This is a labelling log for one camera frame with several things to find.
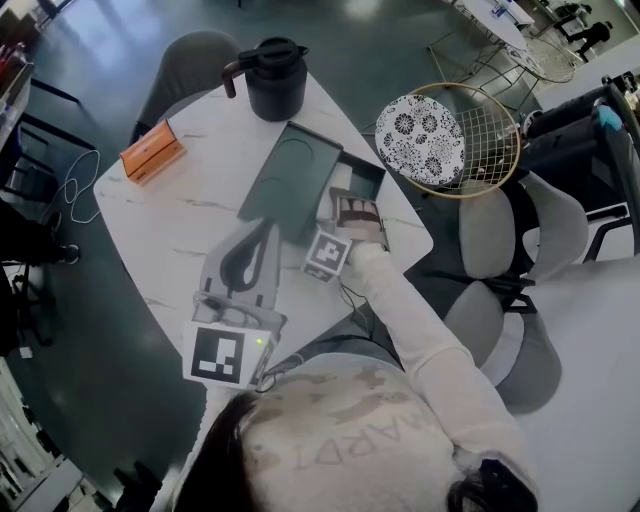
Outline grey shell chair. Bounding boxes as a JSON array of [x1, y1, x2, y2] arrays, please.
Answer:
[[128, 29, 245, 148]]

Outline white table gold legs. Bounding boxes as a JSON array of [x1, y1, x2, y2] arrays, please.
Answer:
[[427, 0, 544, 86]]

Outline grey cable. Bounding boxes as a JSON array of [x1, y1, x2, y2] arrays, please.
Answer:
[[257, 351, 308, 394]]

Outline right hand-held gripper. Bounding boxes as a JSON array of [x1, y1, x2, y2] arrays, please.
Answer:
[[301, 185, 353, 284]]

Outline gold wire chair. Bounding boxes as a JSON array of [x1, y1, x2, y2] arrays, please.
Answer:
[[502, 34, 577, 85], [399, 81, 522, 200]]

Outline person's torso beige shirt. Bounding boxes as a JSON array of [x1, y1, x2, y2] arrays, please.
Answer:
[[172, 352, 541, 512]]

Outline floral round seat cushion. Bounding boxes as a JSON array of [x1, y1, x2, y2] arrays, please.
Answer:
[[374, 94, 467, 188]]

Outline black mesh chair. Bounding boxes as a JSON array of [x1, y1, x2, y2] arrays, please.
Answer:
[[522, 74, 640, 264]]

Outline grey padded office chair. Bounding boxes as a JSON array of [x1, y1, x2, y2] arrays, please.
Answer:
[[439, 169, 592, 417]]

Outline dark green tray lid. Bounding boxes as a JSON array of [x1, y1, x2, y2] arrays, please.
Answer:
[[236, 120, 346, 239]]

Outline black jug brown handle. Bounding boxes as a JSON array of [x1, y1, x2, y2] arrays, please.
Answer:
[[220, 36, 310, 123]]

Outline person's right forearm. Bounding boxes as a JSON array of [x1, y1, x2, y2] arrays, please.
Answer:
[[346, 238, 484, 386]]

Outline person's right hand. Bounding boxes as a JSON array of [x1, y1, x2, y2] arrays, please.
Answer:
[[335, 196, 390, 250]]

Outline dark green tray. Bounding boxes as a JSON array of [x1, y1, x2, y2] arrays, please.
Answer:
[[279, 147, 388, 250]]

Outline blue cloth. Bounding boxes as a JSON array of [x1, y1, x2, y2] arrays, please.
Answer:
[[596, 106, 623, 132]]

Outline orange tissue box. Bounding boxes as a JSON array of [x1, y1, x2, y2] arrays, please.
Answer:
[[118, 120, 188, 187]]

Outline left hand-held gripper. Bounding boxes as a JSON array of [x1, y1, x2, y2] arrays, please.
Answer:
[[182, 217, 289, 389]]

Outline black hair clip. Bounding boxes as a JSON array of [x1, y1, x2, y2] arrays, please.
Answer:
[[474, 456, 540, 512]]

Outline white cable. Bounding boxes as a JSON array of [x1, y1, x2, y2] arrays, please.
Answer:
[[42, 148, 103, 225]]

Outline black metal frame chair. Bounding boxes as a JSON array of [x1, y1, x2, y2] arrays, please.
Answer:
[[0, 74, 97, 201]]

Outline black cable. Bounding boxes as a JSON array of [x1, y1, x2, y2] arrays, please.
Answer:
[[338, 277, 389, 347]]

